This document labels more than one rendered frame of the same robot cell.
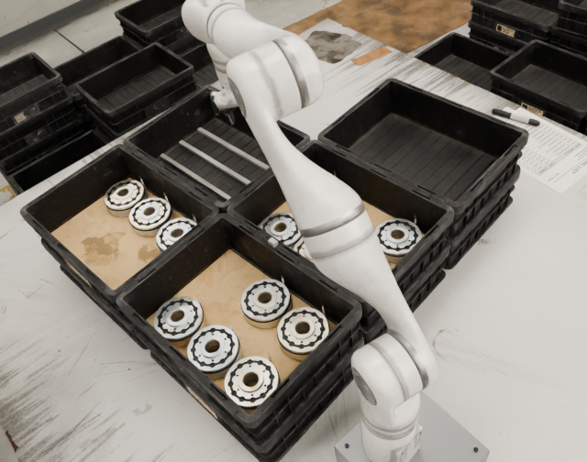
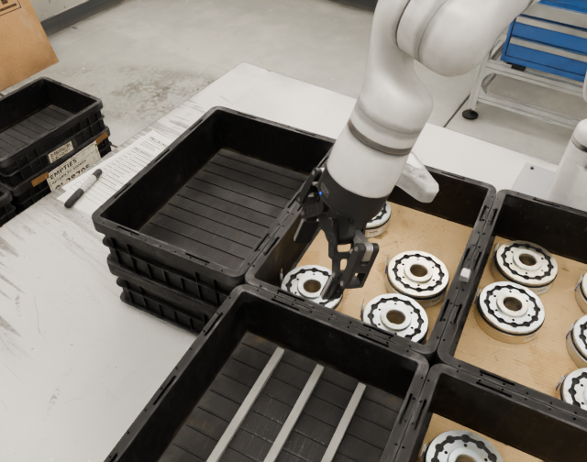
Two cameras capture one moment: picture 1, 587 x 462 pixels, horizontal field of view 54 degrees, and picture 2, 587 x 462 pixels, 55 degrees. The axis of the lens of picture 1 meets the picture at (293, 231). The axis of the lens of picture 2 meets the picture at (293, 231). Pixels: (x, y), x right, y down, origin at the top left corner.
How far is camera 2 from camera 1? 1.33 m
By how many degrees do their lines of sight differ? 71
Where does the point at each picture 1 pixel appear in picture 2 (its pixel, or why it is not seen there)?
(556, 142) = (130, 161)
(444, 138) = (175, 200)
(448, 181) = (251, 191)
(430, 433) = (537, 190)
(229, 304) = (527, 361)
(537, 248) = not seen: hidden behind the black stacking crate
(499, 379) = not seen: hidden behind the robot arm
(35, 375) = not seen: outside the picture
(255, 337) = (551, 318)
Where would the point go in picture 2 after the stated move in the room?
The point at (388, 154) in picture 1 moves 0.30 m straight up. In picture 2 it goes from (207, 247) to (185, 105)
